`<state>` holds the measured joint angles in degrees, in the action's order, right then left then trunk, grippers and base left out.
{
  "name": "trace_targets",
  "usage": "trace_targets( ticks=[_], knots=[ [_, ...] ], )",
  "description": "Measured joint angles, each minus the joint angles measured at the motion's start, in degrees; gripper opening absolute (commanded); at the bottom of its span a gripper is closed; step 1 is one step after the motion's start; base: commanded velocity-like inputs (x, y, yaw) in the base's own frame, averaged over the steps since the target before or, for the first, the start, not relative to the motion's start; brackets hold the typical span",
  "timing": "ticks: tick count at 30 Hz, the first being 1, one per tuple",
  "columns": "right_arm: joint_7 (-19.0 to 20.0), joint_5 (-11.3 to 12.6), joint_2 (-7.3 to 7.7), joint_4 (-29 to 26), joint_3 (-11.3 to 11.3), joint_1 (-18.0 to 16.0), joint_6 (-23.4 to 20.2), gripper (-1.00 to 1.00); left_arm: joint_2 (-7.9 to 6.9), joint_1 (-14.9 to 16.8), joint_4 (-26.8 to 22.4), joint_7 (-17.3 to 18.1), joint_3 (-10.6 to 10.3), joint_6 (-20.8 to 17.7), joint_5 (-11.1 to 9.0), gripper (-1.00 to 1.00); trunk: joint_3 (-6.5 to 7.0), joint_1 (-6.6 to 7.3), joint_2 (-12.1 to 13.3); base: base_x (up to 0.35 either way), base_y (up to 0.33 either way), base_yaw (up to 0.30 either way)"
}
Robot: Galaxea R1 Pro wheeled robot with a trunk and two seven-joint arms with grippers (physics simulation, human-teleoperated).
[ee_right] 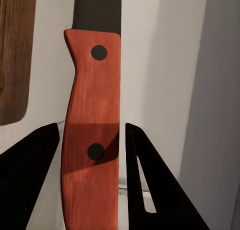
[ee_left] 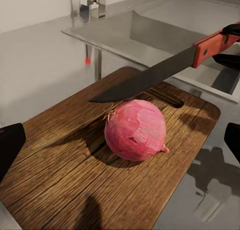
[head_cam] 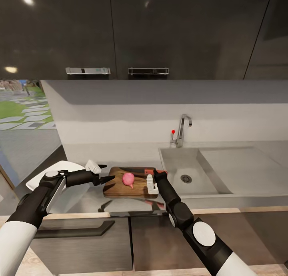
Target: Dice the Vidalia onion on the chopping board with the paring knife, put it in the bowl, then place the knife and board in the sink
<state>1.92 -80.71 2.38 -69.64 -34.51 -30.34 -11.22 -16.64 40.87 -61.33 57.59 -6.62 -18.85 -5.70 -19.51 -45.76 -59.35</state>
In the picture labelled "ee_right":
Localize parer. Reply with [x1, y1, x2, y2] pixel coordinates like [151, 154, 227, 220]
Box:
[60, 0, 122, 230]

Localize cutting board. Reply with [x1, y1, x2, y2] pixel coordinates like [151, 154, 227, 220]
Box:
[0, 0, 36, 126]

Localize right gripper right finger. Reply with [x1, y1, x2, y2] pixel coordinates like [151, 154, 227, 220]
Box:
[125, 123, 210, 230]

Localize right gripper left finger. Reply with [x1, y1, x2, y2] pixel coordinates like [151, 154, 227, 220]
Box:
[0, 123, 60, 230]

